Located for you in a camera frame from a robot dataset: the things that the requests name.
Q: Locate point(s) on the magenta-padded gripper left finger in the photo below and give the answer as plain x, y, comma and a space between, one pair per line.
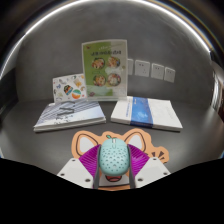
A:
78, 171

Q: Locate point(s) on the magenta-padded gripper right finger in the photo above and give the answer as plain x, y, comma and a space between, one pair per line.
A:
148, 171

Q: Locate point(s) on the mint green perforated computer mouse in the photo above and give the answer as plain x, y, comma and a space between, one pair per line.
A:
114, 158

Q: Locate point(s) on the orange corgi-shaped mouse pad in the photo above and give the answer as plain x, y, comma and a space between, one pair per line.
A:
83, 143

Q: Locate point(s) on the grey striped cover book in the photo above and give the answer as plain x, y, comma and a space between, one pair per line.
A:
70, 115

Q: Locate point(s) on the white book with blue band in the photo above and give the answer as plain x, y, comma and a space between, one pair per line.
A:
146, 113

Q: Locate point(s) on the white colourful sticker card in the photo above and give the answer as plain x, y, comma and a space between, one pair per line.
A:
69, 88

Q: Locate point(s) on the green food menu sign stand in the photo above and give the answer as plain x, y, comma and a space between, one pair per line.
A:
105, 70

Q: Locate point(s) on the curved white light strip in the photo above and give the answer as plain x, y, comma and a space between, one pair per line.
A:
33, 28

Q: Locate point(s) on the white wall socket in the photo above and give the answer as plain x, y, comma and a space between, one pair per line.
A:
170, 75
130, 66
157, 71
142, 68

